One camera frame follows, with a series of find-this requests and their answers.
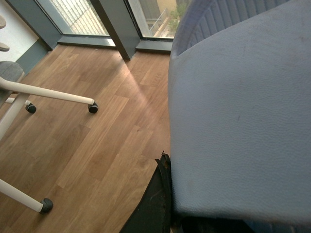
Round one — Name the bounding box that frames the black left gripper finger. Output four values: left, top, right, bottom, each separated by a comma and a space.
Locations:
120, 152, 172, 233

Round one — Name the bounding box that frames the white office chair base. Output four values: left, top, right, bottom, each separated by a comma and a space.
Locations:
0, 60, 99, 215

